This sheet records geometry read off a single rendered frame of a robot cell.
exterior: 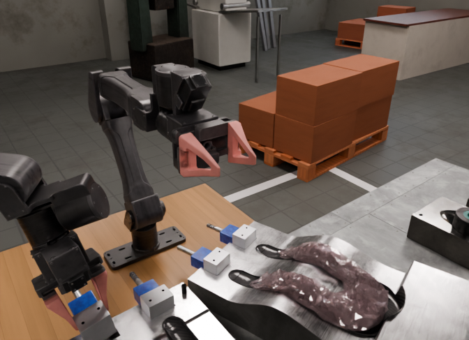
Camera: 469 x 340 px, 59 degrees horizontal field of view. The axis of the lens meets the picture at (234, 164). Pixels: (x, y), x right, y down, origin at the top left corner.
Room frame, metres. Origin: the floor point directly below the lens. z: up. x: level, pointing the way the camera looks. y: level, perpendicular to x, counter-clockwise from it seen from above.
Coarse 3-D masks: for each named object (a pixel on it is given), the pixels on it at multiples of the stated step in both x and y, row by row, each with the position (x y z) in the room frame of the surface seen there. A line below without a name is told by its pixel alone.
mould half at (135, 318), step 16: (176, 288) 0.60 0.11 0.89; (176, 304) 0.56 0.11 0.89; (192, 304) 0.56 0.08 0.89; (112, 320) 0.52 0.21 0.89; (128, 320) 0.52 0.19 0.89; (144, 320) 0.52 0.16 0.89; (160, 320) 0.52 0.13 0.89; (192, 320) 0.53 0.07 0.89; (208, 320) 0.53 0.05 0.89; (80, 336) 0.49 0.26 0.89; (128, 336) 0.49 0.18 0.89; (144, 336) 0.49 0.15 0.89; (160, 336) 0.49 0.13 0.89; (208, 336) 0.49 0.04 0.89; (224, 336) 0.50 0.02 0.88
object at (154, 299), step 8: (136, 280) 0.62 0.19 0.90; (152, 280) 0.61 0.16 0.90; (136, 288) 0.59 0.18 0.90; (144, 288) 0.59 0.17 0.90; (152, 288) 0.59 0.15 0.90; (160, 288) 0.57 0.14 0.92; (136, 296) 0.58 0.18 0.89; (144, 296) 0.55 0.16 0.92; (152, 296) 0.55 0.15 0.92; (160, 296) 0.55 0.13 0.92; (168, 296) 0.55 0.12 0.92; (144, 304) 0.54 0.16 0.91; (152, 304) 0.53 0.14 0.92; (160, 304) 0.54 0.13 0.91; (168, 304) 0.55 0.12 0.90; (144, 312) 0.54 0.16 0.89; (152, 312) 0.53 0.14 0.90; (160, 312) 0.54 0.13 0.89
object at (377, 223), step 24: (432, 168) 1.27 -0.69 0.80; (456, 168) 1.27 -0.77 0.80; (384, 192) 1.11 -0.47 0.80; (408, 192) 1.11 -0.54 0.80; (432, 192) 1.11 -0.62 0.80; (456, 192) 1.11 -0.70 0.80; (336, 216) 0.98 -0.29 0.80; (360, 216) 0.98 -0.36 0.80; (384, 216) 0.98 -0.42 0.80; (408, 216) 0.98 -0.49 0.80; (360, 240) 0.87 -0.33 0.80; (384, 240) 0.87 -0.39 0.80; (408, 240) 0.87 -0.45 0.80; (384, 264) 0.78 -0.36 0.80; (408, 264) 0.78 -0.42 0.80; (432, 264) 0.78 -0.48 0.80; (456, 264) 0.78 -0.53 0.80; (240, 336) 0.57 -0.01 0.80
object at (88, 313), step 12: (84, 300) 0.52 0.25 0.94; (96, 300) 0.52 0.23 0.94; (72, 312) 0.50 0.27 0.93; (84, 312) 0.49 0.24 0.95; (96, 312) 0.49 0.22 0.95; (108, 312) 0.49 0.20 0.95; (84, 324) 0.47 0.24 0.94; (96, 324) 0.47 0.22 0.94; (108, 324) 0.48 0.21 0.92; (84, 336) 0.46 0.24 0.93; (96, 336) 0.47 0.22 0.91; (108, 336) 0.49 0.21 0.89
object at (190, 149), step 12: (180, 144) 0.55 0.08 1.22; (192, 144) 0.54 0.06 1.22; (180, 156) 0.55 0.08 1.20; (192, 156) 0.55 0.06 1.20; (204, 156) 0.52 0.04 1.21; (216, 156) 0.59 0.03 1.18; (180, 168) 0.55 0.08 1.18; (192, 168) 0.55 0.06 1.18; (204, 168) 0.53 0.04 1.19; (216, 168) 0.50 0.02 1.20
